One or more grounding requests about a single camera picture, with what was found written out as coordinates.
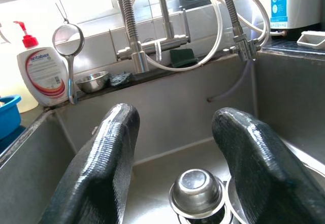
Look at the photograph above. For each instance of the small stainless steel bowl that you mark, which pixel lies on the small stainless steel bowl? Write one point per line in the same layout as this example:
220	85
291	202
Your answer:
92	81
196	191

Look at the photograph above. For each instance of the grey blue scrub cloth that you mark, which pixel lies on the grey blue scrub cloth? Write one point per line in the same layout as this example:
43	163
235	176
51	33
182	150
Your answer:
121	79

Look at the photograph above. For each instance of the white water purifier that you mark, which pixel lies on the white water purifier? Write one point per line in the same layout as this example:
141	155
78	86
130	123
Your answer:
294	3

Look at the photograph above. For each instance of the thin clear tube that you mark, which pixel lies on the thin clear tube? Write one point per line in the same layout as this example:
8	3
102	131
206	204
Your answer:
236	87

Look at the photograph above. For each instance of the metal mesh strainer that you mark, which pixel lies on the metal mesh strainer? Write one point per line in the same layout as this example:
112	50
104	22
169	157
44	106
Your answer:
68	43

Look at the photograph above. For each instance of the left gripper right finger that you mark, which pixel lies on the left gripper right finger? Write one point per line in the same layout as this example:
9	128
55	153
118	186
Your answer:
266	178

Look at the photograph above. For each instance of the dark green sponge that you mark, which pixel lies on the dark green sponge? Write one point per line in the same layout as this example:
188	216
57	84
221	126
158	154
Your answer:
183	57

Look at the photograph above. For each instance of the white soap bottle red pump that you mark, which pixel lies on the white soap bottle red pump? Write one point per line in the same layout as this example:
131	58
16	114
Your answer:
43	76

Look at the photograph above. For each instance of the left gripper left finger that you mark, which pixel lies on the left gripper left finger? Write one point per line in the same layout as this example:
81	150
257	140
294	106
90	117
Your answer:
101	173

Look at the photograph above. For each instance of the stainless steel sink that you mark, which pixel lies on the stainless steel sink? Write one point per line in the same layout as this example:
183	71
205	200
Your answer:
177	107

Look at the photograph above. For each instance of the small white plastic tray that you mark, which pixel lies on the small white plastic tray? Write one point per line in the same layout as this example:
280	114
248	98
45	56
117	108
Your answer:
312	39

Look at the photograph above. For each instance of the blue plastic bowl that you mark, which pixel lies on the blue plastic bowl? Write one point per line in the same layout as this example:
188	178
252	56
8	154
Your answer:
7	117

